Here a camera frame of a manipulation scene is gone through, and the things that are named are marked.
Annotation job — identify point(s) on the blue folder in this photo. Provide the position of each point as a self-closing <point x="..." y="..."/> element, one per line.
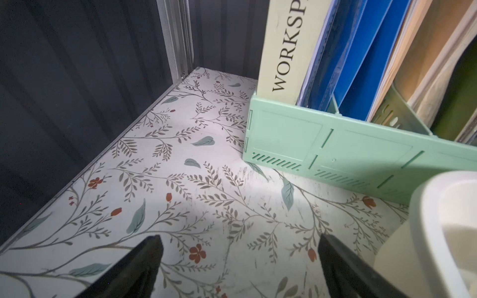
<point x="351" y="56"/>

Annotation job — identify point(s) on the orange folder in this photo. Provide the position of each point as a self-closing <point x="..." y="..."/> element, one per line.
<point x="430" y="30"/>

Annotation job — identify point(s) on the cream workspace book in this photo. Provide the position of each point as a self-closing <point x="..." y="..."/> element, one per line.
<point x="293" y="28"/>

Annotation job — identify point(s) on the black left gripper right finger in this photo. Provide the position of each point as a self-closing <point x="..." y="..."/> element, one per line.
<point x="348" y="276"/>

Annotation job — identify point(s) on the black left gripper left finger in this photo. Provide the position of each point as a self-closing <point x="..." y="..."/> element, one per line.
<point x="133" y="276"/>

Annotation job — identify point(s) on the green desktop file organizer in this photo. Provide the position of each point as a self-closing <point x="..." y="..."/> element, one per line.
<point x="387" y="158"/>

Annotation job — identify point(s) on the white plastic storage tray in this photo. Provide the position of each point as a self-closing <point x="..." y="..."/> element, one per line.
<point x="434" y="253"/>

